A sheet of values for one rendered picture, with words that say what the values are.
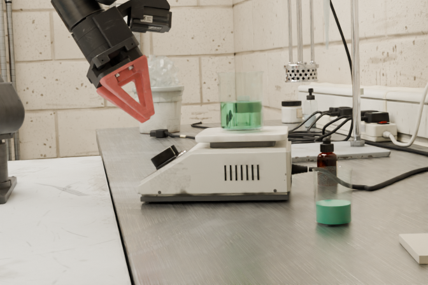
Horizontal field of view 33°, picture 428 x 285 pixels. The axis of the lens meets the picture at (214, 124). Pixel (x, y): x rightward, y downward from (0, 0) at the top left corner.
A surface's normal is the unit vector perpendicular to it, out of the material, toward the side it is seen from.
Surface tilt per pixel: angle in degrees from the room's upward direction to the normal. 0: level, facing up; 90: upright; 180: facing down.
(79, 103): 90
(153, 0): 76
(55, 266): 0
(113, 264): 0
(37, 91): 90
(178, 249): 0
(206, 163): 90
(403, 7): 90
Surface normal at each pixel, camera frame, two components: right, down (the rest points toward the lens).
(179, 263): -0.04, -1.00
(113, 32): 0.25, -0.17
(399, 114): -0.99, 0.05
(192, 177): -0.12, 0.08
